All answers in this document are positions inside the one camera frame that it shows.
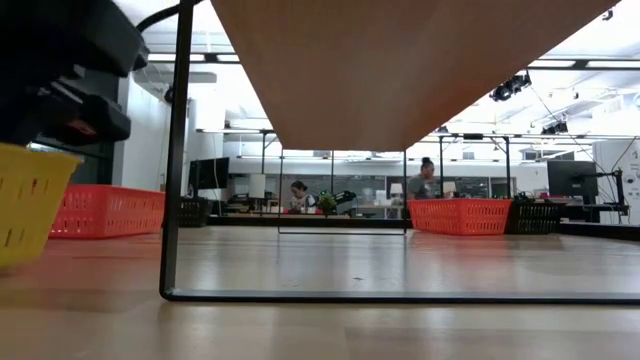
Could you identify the small green plant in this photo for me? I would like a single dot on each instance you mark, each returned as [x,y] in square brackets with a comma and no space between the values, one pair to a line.
[326,204]

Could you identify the black metal table frame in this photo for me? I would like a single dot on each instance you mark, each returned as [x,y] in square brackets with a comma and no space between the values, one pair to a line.
[250,221]

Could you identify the white cabinet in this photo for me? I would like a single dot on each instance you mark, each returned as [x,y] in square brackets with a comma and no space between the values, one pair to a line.
[625,170]

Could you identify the black monitor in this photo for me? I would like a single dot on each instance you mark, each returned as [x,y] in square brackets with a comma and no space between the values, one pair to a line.
[210,175]
[572,180]

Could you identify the small white lampshade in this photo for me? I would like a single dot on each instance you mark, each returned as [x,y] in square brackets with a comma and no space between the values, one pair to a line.
[396,189]

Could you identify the red plastic basket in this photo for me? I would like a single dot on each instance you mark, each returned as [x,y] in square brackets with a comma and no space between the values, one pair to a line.
[110,212]
[460,217]

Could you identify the person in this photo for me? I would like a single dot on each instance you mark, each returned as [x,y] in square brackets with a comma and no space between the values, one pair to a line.
[302,200]
[420,187]

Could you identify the black plastic basket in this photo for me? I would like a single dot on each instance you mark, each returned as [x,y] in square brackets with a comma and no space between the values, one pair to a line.
[195,212]
[535,217]

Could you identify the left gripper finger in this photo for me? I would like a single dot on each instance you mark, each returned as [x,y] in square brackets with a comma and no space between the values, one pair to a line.
[85,120]

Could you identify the wooden board tray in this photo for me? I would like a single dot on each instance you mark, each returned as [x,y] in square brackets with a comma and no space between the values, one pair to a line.
[400,75]

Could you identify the yellow plastic basket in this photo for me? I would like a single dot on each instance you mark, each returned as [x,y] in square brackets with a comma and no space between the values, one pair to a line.
[30,210]

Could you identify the black ceiling track light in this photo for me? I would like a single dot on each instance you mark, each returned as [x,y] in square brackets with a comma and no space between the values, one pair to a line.
[510,87]
[555,128]

